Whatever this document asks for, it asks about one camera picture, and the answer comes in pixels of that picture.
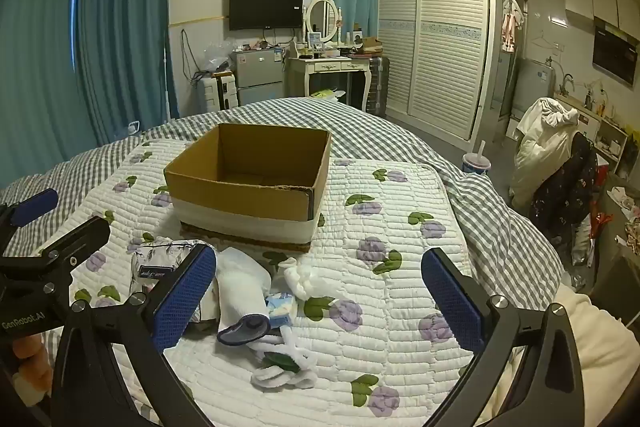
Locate grey cloth with navy trim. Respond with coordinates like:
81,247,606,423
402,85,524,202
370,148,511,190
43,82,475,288
216,314,271,348

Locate white suitcase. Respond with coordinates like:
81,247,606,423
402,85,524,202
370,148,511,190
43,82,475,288
197,74,238,112

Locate grey mini fridge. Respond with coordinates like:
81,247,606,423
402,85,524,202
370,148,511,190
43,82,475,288
231,48,287,106

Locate dark suitcase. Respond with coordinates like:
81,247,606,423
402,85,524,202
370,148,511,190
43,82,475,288
367,54,391,115

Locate wooden shelf unit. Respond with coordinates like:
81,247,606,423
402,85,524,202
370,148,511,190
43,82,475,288
555,92,631,178

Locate leaf print packet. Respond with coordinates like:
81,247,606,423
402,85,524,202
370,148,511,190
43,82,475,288
131,241,201,295

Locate grey checked bed cover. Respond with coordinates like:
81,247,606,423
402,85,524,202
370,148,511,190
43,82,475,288
0,97,566,427

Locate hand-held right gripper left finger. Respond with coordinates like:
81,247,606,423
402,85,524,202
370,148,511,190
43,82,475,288
50,243,218,427

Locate white cloth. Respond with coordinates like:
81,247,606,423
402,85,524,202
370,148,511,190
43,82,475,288
214,247,273,333

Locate white coat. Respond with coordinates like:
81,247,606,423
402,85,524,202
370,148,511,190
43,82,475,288
510,97,581,208

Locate dark floral jacket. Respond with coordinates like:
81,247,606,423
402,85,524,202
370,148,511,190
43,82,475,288
530,134,598,248

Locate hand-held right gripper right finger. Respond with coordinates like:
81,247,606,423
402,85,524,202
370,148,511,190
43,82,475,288
421,248,586,427

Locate person's left hand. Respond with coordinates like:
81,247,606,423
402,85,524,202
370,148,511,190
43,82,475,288
11,336,53,395

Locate white fuzzy socks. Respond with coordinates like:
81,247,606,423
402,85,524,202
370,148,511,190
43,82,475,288
250,327,318,390

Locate floral quilted mat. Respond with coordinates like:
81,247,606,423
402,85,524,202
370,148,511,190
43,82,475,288
47,138,478,427

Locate cardboard box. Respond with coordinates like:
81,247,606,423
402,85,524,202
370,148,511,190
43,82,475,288
164,123,333,254

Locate white slatted wardrobe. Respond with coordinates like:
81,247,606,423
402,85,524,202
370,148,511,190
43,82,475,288
376,0,501,142

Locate blue tissue packet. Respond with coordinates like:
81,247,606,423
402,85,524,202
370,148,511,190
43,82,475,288
264,291,296,328

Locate hanging pink white clothes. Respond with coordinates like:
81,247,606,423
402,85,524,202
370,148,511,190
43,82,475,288
501,0,526,54

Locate black wall television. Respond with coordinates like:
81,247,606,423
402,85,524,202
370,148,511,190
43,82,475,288
229,0,305,32

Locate grey washing machine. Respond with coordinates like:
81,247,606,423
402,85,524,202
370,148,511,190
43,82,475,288
515,58,558,108

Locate white sock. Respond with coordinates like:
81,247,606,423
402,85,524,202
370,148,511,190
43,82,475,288
277,257,336,300

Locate oval white mirror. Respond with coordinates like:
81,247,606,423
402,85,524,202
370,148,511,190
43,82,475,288
305,0,346,45

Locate paper cup with straw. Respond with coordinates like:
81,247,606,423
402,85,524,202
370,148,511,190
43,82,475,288
462,141,493,178

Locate cream padded cloth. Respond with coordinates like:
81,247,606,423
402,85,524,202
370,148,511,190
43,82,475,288
492,282,640,427

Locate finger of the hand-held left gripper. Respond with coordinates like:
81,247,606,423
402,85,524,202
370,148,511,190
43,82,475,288
30,216,112,293
0,188,60,235

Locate clear plastic bag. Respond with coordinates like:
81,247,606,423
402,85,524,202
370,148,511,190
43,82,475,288
202,42,236,72

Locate white dressing table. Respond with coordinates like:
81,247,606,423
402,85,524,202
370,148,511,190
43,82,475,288
287,54,376,110

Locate black range hood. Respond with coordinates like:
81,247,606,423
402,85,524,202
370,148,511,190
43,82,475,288
592,18,640,88

